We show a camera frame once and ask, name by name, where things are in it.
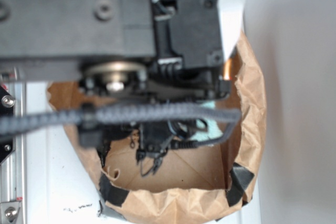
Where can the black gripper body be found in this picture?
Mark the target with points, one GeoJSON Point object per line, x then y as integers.
{"type": "Point", "coordinates": [162, 99]}

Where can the light blue cloth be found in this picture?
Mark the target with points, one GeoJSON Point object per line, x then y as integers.
{"type": "Point", "coordinates": [213, 130]}

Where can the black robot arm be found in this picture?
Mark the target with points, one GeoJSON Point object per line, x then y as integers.
{"type": "Point", "coordinates": [58, 40]}

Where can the brown paper bag box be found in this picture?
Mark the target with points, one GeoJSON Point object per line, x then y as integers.
{"type": "Point", "coordinates": [192, 186]}

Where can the black mounting plate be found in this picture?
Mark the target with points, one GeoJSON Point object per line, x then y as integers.
{"type": "Point", "coordinates": [7, 111]}

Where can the aluminium frame rail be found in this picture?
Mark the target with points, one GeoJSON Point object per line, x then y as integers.
{"type": "Point", "coordinates": [13, 151]}

